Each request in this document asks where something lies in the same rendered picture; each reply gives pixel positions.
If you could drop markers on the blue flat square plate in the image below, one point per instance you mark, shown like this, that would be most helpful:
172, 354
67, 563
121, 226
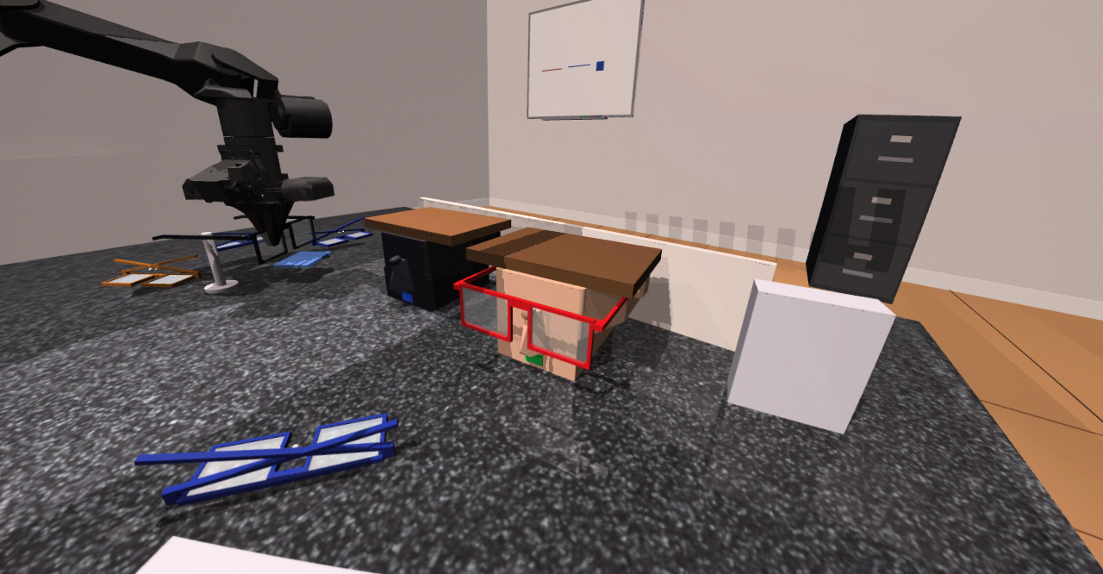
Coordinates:
302, 259

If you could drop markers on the red glasses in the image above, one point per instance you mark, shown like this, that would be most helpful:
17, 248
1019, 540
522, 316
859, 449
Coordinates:
554, 332

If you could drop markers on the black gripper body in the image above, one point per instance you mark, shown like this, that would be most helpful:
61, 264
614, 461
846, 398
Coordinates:
282, 188

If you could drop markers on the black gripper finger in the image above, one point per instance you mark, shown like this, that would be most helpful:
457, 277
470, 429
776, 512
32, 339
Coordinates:
251, 212
275, 215

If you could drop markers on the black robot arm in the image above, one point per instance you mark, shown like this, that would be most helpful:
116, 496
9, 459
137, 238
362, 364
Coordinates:
212, 74

